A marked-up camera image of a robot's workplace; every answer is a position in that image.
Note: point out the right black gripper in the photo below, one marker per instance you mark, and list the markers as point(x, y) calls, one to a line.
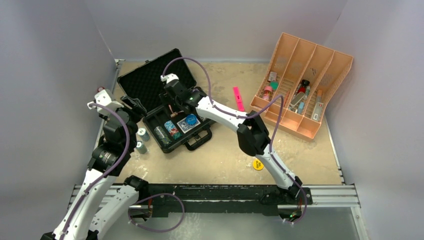
point(166, 97)

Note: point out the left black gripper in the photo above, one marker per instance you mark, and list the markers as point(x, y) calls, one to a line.
point(137, 110)

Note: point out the teal chip stack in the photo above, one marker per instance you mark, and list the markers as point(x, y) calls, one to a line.
point(141, 148)
point(143, 134)

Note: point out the red Texas Hold'em card box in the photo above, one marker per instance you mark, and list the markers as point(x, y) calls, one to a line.
point(175, 114)

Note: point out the blue round dealer button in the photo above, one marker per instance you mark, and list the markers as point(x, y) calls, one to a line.
point(191, 120)

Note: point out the blue playing card deck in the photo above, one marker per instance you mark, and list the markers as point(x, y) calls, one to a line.
point(184, 127)

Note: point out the yellow round button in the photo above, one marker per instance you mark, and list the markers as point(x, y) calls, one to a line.
point(257, 165)

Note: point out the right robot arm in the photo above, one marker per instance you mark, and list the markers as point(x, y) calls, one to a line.
point(252, 134)

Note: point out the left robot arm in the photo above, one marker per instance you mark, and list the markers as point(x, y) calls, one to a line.
point(86, 219)

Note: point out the black poker set case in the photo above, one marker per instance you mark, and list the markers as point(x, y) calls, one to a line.
point(144, 83)

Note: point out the green chip stack in case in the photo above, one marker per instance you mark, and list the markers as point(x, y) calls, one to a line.
point(162, 136)

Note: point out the light blue red chip stack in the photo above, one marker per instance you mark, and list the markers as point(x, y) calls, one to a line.
point(172, 130)

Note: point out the pink highlighter marker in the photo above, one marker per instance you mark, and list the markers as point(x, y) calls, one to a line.
point(238, 99)

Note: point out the pink cup in organizer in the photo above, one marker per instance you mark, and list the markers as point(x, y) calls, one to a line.
point(267, 93)

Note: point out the peach plastic desk organizer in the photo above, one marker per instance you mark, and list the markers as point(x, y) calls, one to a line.
point(293, 60)

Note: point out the red black item in organizer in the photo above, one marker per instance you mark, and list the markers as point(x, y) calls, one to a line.
point(302, 86)

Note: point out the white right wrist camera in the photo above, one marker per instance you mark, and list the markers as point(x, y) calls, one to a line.
point(168, 78)

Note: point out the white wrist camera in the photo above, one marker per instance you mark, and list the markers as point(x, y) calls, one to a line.
point(105, 98)
point(168, 78)

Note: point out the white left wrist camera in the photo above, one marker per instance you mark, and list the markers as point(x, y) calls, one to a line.
point(105, 98)

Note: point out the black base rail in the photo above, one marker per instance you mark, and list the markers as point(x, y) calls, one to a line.
point(267, 200)

